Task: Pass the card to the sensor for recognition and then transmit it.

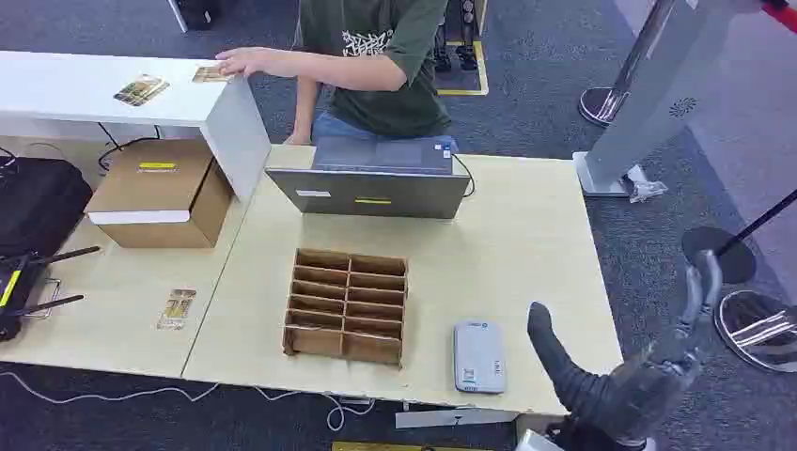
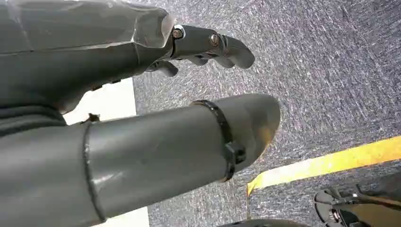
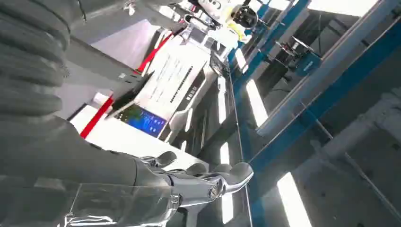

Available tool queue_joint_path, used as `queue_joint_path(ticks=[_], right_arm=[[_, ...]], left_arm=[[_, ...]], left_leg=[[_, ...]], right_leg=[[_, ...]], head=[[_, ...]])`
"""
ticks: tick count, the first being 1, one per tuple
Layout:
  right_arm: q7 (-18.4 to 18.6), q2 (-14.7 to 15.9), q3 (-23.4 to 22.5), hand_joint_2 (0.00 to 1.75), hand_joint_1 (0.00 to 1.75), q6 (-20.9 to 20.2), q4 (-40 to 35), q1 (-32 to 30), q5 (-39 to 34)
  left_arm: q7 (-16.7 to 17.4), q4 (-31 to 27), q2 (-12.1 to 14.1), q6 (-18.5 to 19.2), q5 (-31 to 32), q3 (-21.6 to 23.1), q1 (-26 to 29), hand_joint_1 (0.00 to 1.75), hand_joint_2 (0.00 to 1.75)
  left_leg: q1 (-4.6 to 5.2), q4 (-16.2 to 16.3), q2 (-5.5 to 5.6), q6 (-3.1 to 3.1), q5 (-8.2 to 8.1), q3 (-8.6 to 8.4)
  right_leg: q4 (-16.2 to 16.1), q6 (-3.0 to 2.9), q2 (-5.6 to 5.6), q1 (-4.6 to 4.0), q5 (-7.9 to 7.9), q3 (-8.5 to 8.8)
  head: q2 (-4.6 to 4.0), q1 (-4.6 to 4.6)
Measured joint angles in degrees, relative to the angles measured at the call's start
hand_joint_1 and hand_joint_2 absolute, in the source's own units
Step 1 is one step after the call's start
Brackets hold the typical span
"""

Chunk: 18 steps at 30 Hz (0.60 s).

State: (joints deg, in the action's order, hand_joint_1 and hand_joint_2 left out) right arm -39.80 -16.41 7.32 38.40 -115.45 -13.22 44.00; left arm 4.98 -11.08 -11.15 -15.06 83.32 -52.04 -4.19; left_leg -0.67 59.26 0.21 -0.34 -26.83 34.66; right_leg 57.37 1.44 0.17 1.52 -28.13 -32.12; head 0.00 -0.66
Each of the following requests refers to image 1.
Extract person's left hand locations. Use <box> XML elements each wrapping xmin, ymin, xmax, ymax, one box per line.
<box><xmin>214</xmin><ymin>46</ymin><xmax>270</xmax><ymax>80</ymax></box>

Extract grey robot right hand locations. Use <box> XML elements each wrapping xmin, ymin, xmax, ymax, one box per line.
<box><xmin>527</xmin><ymin>248</ymin><xmax>725</xmax><ymax>451</ymax></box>

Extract yellow hotel key card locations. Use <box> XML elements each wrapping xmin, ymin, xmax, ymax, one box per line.
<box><xmin>155</xmin><ymin>288</ymin><xmax>198</xmax><ymax>332</ymax></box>
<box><xmin>191</xmin><ymin>64</ymin><xmax>235</xmax><ymax>85</ymax></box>
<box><xmin>114</xmin><ymin>73</ymin><xmax>170</xmax><ymax>108</ymax></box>

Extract dark cabinet with white leg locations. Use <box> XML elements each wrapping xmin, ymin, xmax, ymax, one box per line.
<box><xmin>166</xmin><ymin>0</ymin><xmax>222</xmax><ymax>34</ymax></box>

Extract person in green shirt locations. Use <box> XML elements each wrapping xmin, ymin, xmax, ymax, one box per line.
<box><xmin>295</xmin><ymin>0</ymin><xmax>459</xmax><ymax>143</ymax></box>

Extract grey-white card reader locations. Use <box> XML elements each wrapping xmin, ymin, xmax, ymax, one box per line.
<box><xmin>452</xmin><ymin>320</ymin><xmax>508</xmax><ymax>396</ymax></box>

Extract chrome round stanchion base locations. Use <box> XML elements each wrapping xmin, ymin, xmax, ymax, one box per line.
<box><xmin>713</xmin><ymin>288</ymin><xmax>797</xmax><ymax>374</ymax></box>

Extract brown cardboard box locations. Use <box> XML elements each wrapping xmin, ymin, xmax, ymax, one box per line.
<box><xmin>84</xmin><ymin>137</ymin><xmax>235</xmax><ymax>250</ymax></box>

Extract white shelf riser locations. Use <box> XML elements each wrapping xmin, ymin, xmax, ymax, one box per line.
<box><xmin>0</xmin><ymin>49</ymin><xmax>273</xmax><ymax>202</ymax></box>

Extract grey metal plate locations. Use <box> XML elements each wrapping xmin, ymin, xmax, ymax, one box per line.
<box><xmin>394</xmin><ymin>407</ymin><xmax>522</xmax><ymax>431</ymax></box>

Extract black stanchion with round base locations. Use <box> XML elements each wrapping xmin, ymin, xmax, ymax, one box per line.
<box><xmin>680</xmin><ymin>188</ymin><xmax>797</xmax><ymax>287</ymax></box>

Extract grey laptop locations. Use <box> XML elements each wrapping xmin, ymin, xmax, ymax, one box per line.
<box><xmin>265</xmin><ymin>135</ymin><xmax>473</xmax><ymax>221</ymax></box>

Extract crumpled clear plastic wrap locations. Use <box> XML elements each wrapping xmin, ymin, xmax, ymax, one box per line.
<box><xmin>622</xmin><ymin>164</ymin><xmax>669</xmax><ymax>205</ymax></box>

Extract black legs and feet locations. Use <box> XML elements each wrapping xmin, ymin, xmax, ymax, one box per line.
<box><xmin>433</xmin><ymin>0</ymin><xmax>480</xmax><ymax>73</ymax></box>

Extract yellow floor strip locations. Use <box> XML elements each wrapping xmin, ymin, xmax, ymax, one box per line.
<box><xmin>331</xmin><ymin>440</ymin><xmax>477</xmax><ymax>451</ymax></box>

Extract yellow-edged floor mat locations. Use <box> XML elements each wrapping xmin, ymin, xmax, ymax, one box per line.
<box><xmin>434</xmin><ymin>39</ymin><xmax>491</xmax><ymax>99</ymax></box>

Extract black bag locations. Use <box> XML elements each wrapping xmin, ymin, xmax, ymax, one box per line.
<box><xmin>0</xmin><ymin>155</ymin><xmax>95</xmax><ymax>259</ymax></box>

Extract wooden slotted card box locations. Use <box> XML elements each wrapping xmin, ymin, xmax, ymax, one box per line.
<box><xmin>281</xmin><ymin>248</ymin><xmax>411</xmax><ymax>367</ymax></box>

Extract white kiosk stand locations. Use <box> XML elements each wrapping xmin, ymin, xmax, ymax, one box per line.
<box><xmin>572</xmin><ymin>0</ymin><xmax>752</xmax><ymax>199</ymax></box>

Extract black router with antennas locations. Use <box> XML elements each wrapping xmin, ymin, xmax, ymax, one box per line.
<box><xmin>0</xmin><ymin>245</ymin><xmax>102</xmax><ymax>344</ymax></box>

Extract red barrier belt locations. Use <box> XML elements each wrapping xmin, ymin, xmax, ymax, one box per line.
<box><xmin>759</xmin><ymin>0</ymin><xmax>797</xmax><ymax>36</ymax></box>

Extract black laptop cable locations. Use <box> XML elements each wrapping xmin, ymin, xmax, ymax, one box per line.
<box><xmin>452</xmin><ymin>153</ymin><xmax>477</xmax><ymax>199</ymax></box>

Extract chrome stanchion post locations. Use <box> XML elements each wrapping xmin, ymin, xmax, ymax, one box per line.
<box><xmin>578</xmin><ymin>0</ymin><xmax>679</xmax><ymax>129</ymax></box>

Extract white floor cable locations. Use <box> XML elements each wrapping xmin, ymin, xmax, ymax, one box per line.
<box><xmin>0</xmin><ymin>370</ymin><xmax>379</xmax><ymax>433</ymax></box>

